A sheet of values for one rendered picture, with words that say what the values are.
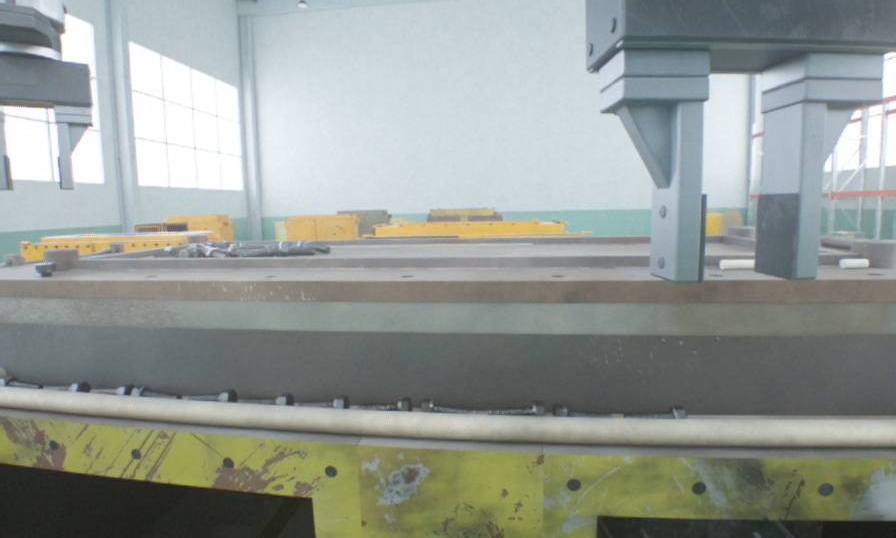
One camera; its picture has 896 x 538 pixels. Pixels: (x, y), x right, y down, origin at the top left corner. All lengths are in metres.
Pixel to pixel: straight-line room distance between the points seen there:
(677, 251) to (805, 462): 0.28
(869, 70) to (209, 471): 0.55
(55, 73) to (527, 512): 0.70
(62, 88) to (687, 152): 0.66
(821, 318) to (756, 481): 0.16
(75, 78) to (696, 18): 0.65
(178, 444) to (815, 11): 0.55
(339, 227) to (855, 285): 9.18
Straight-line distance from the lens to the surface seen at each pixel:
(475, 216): 8.90
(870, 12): 0.27
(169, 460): 0.53
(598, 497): 0.43
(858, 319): 0.54
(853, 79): 0.27
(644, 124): 0.22
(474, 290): 0.43
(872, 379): 0.57
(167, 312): 0.57
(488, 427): 0.40
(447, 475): 0.42
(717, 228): 13.78
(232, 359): 0.54
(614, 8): 0.22
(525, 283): 0.43
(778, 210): 0.26
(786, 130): 0.26
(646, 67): 0.22
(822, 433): 0.48
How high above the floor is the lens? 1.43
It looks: 7 degrees down
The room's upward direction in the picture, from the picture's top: 1 degrees counter-clockwise
